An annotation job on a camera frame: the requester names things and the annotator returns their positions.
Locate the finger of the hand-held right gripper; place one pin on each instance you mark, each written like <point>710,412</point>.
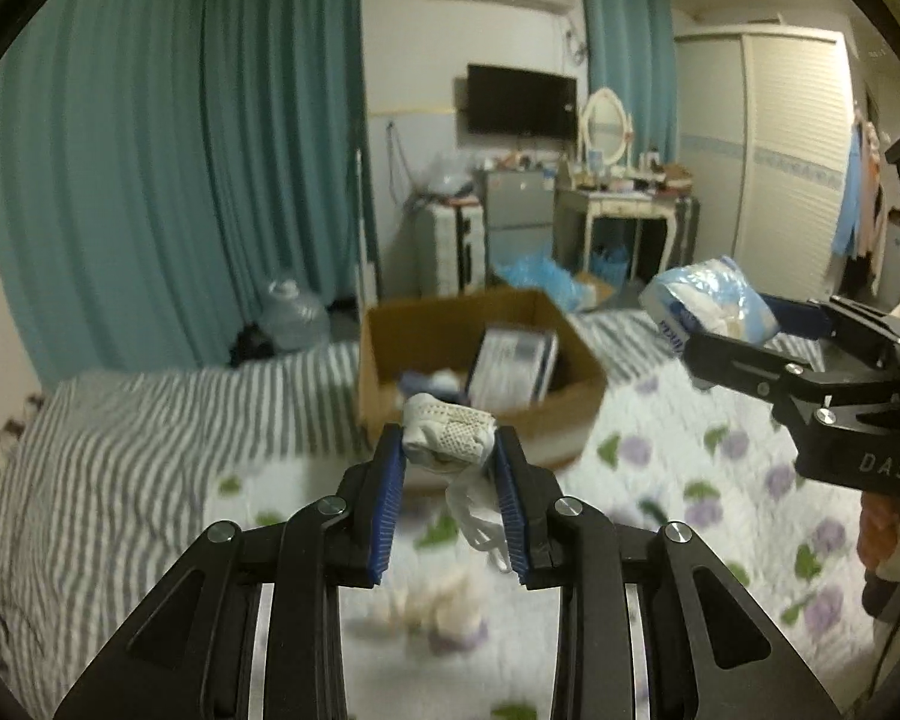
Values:
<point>795,319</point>
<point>742,364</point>

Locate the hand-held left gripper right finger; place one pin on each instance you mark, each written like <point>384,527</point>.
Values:
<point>508,502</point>

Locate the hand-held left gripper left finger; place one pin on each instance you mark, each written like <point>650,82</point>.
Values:
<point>390,499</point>

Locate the blue white tissue pack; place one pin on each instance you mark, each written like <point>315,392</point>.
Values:
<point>709,300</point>

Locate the brown cardboard box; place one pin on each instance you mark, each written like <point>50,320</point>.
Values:
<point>547,420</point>

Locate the white face mask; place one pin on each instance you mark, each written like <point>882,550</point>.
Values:
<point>450,427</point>

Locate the white soft cotton pieces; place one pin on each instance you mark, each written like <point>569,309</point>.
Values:
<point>439,607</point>

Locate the blue white soft bundle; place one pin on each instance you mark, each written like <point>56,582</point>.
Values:
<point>435,382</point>

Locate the floral white blanket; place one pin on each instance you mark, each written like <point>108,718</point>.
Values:
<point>682,465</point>

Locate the hanging clothes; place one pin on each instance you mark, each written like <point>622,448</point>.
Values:
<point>866,202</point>

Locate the white book in box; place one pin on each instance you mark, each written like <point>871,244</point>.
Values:
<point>511,364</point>

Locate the white wardrobe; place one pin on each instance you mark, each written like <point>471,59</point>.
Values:
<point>780,157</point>

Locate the clear water jug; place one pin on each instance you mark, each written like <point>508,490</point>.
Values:
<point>294,319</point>

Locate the cosmetics clutter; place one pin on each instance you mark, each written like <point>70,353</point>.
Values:
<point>645,176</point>

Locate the white dressing table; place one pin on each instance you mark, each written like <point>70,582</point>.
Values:
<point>607,206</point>

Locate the blue plastic bags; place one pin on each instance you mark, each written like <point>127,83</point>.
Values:
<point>544,281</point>

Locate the white suitcase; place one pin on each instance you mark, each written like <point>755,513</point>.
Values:
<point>442,247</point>

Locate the grey mini fridge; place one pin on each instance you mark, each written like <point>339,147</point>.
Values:
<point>517,225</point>

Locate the striped and floral bed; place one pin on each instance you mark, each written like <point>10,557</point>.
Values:
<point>120,465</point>

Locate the white oval vanity mirror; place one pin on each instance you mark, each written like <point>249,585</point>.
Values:
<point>604,124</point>

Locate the narrow teal curtain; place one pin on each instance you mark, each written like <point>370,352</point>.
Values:
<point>630,45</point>

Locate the clear plastic bag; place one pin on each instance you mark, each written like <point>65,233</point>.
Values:
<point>442,176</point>

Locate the black wall television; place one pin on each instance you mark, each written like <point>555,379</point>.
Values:
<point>521,101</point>

